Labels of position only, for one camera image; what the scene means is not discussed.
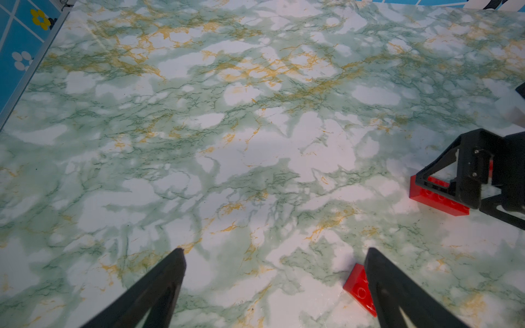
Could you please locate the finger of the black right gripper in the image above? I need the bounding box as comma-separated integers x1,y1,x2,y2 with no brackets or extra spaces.
416,128,505,209
479,194,524,230

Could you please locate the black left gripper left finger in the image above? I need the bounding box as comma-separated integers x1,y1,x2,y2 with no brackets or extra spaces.
83,248,187,327

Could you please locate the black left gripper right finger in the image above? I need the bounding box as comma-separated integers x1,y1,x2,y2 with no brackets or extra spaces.
365,247,467,327

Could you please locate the long red lego brick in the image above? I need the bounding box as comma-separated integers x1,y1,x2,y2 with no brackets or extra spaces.
410,158,494,217

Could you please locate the red square lego brick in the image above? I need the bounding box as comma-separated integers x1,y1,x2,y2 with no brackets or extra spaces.
343,264,377,318

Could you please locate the aluminium left table rail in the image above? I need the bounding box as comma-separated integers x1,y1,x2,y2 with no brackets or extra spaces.
1,0,75,126

